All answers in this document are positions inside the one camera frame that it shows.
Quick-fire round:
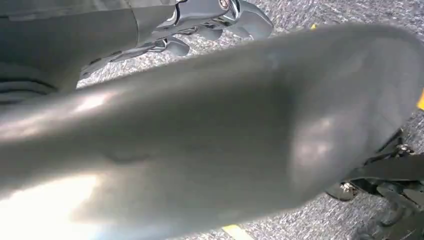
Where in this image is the black robot foot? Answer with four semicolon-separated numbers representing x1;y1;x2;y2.
324;128;424;240

